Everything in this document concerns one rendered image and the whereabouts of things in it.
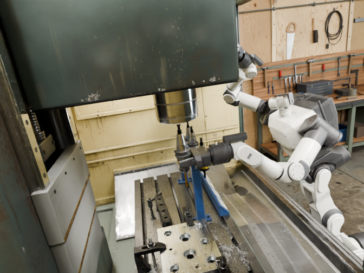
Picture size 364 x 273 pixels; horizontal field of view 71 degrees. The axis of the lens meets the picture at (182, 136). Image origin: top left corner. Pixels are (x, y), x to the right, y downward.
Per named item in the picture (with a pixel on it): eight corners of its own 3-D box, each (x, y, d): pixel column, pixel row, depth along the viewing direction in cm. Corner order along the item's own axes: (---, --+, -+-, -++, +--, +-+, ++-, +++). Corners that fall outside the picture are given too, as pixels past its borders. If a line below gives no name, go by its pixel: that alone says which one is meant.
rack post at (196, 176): (209, 215, 134) (203, 164, 125) (212, 221, 129) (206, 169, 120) (190, 219, 133) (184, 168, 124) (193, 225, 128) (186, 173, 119)
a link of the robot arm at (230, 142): (217, 158, 111) (241, 153, 112) (225, 166, 100) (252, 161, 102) (214, 133, 108) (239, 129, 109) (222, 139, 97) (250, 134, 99)
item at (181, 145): (175, 148, 101) (172, 132, 99) (185, 146, 102) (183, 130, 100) (177, 152, 97) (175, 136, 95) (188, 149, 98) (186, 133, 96)
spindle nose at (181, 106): (153, 117, 101) (148, 88, 97) (190, 110, 105) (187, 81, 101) (161, 127, 87) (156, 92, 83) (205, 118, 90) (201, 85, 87)
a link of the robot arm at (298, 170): (283, 187, 119) (305, 150, 125) (305, 190, 106) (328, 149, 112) (267, 171, 116) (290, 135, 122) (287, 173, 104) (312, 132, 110)
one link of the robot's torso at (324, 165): (319, 167, 163) (313, 153, 158) (335, 176, 150) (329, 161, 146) (303, 177, 163) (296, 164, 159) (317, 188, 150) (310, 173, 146)
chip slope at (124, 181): (221, 180, 224) (219, 153, 215) (258, 231, 158) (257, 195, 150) (120, 200, 212) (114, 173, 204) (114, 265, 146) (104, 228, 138)
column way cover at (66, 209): (105, 232, 132) (81, 139, 115) (91, 321, 87) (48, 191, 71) (96, 234, 131) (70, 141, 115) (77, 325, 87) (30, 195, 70)
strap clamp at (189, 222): (190, 223, 130) (187, 198, 125) (196, 241, 117) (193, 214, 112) (184, 225, 129) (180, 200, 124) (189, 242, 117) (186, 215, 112)
